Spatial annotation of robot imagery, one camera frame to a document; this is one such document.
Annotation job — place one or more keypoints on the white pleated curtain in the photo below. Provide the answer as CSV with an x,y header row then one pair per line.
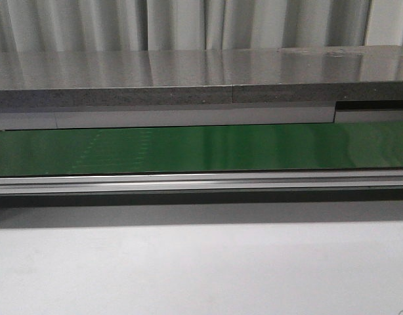
x,y
196,25

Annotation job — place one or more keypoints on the grey rear conveyor side rail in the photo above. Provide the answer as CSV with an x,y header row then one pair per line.
x,y
201,115

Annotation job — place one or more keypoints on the aluminium front conveyor rail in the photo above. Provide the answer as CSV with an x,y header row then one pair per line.
x,y
380,178

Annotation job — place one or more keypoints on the green conveyor belt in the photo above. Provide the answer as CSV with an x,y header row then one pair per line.
x,y
201,149

